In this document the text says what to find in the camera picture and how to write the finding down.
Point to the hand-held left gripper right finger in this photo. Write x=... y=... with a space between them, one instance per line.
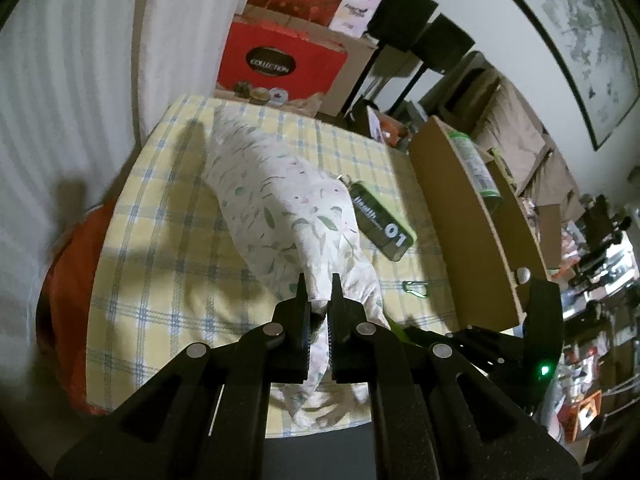
x=342 y=335

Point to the orange cloth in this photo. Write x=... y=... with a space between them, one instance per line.
x=70 y=310

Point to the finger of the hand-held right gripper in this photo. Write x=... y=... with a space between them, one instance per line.
x=495 y=350

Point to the dark green flat bottle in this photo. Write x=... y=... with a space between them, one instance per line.
x=382 y=220

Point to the orange box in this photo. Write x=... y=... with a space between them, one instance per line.
x=589 y=410

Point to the floral white pillow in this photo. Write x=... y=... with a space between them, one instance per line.
x=280 y=200

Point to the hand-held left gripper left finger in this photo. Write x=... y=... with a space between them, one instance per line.
x=300 y=330

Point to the wooden board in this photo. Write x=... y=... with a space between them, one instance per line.
x=460 y=200

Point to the white curtain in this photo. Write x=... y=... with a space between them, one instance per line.
x=75 y=85

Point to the white and pink bag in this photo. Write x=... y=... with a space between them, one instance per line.
x=357 y=10

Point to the green carabiner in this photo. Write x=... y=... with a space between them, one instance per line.
x=417 y=288

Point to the red collection gift box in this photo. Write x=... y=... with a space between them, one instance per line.
x=235 y=60

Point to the framed wall picture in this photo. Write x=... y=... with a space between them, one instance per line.
x=585 y=35

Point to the white printed card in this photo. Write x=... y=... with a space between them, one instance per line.
x=375 y=122

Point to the green spray can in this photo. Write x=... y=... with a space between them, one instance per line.
x=475 y=170

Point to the yellow plaid bedsheet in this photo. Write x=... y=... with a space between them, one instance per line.
x=165 y=260

